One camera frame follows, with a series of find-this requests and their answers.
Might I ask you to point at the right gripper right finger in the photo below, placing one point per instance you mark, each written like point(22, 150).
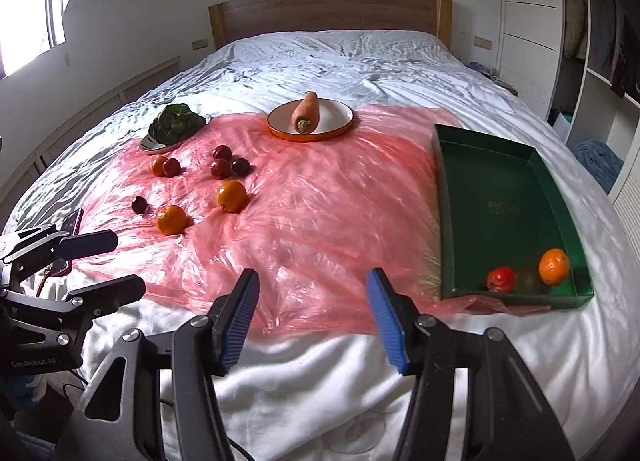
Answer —
point(395, 319)

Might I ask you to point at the wall socket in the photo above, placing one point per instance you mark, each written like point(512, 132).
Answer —
point(199, 44)
point(483, 43)

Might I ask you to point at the orange rimmed white dish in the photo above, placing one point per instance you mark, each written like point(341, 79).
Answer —
point(335, 119)

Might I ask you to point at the window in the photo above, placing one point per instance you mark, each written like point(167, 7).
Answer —
point(35, 6)

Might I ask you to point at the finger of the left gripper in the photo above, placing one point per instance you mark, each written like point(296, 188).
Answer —
point(80, 245)
point(107, 297)

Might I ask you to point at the orange carrot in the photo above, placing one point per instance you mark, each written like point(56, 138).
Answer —
point(305, 117)

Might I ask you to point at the mandarin orange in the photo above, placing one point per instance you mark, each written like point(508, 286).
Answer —
point(554, 267)

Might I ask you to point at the bedside table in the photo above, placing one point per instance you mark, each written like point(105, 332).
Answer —
point(501, 83)

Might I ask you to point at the dark green leafy vegetable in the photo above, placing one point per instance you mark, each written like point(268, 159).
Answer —
point(176, 109)

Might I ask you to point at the hanging dark clothes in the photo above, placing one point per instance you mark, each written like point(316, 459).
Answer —
point(599, 33)

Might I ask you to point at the large orange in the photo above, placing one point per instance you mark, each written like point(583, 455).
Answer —
point(171, 220)

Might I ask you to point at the white wardrobe with shelves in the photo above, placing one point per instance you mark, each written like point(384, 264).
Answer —
point(564, 58)

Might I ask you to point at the green rectangular tray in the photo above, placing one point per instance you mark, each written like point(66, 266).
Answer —
point(500, 206)

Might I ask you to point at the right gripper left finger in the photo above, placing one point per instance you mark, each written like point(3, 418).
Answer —
point(231, 316)

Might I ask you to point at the dark plum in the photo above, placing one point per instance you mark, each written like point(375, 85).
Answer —
point(139, 205)
point(241, 167)

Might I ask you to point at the pink plastic sheet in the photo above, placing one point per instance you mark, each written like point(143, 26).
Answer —
point(319, 217)

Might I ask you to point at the blue gloved left hand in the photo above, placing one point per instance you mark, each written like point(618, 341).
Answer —
point(24, 392)

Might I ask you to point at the patterned plate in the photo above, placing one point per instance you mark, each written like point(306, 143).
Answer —
point(167, 130)

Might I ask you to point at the white bed duvet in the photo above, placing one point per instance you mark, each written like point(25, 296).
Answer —
point(333, 396)

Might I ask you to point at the wall socket left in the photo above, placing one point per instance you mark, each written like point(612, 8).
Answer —
point(199, 44)

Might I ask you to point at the smooth orange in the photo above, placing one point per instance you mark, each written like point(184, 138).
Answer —
point(232, 196)

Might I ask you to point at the blue cloth on floor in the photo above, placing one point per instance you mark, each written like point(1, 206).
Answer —
point(600, 161)

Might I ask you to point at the wooden headboard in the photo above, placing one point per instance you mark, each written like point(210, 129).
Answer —
point(238, 19)

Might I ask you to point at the red apple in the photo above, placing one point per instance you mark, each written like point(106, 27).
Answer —
point(502, 279)

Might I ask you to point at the wall socket right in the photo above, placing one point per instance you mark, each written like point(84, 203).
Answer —
point(483, 43)

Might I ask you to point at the red plum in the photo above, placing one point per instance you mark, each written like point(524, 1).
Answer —
point(223, 153)
point(171, 167)
point(220, 169)

